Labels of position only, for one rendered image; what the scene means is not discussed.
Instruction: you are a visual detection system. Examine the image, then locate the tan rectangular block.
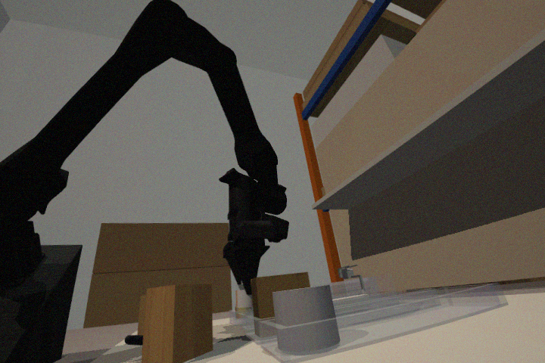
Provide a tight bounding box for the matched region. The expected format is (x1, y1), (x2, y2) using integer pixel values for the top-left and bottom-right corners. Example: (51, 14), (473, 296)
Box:
(137, 295), (147, 335)

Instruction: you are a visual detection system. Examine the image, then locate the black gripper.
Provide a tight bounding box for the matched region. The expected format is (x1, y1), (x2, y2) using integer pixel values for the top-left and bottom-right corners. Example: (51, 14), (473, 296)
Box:
(223, 200), (278, 295)

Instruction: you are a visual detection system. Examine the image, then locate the black flat bar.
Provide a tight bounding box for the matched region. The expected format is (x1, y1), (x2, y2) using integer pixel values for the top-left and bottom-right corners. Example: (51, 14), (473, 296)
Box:
(125, 335), (143, 345)

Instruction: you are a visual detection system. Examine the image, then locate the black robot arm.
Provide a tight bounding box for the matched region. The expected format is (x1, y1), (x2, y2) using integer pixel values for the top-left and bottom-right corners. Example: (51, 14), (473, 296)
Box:
(0, 0), (289, 288)

